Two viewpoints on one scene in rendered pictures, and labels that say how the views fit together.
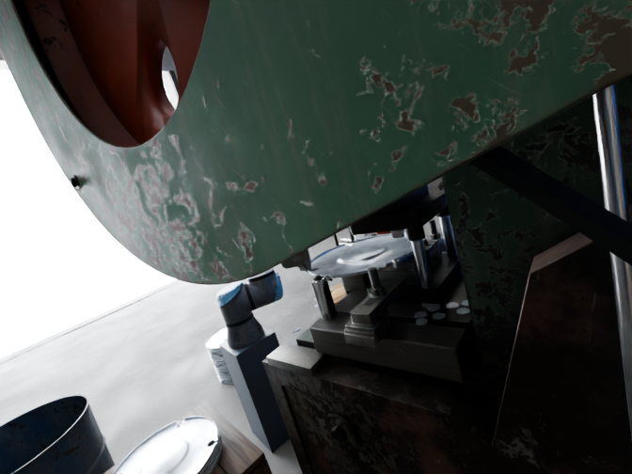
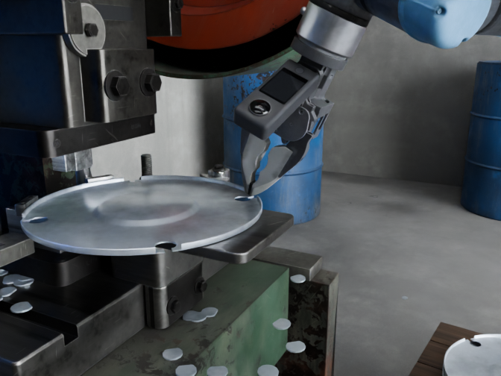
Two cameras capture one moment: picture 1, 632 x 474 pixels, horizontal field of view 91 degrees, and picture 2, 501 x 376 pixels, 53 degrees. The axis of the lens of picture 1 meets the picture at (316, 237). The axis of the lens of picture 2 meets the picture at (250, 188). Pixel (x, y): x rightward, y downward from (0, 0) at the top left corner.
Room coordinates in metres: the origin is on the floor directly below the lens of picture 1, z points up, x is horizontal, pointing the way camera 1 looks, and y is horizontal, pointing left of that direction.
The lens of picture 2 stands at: (1.37, -0.14, 0.98)
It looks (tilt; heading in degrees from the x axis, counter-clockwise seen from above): 16 degrees down; 164
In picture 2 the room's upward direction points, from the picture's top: straight up
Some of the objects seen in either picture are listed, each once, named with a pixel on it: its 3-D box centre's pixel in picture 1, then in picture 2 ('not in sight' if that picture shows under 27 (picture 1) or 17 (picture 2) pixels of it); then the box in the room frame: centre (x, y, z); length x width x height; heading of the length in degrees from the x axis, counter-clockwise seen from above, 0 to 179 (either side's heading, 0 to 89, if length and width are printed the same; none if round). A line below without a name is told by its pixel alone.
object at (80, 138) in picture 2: (402, 216); (64, 136); (0.67, -0.20, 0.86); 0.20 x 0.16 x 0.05; 137
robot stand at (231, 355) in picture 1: (263, 384); not in sight; (1.21, 0.40, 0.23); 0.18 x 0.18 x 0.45; 36
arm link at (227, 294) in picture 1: (234, 301); not in sight; (1.21, 0.39, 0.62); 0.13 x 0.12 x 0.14; 106
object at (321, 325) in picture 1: (419, 293); (80, 267); (0.67, -0.19, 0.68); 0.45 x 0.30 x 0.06; 137
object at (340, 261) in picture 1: (362, 253); (146, 207); (0.76, -0.10, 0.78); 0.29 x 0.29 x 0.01
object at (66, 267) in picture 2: (417, 276); (74, 236); (0.67, -0.20, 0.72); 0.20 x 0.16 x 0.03; 137
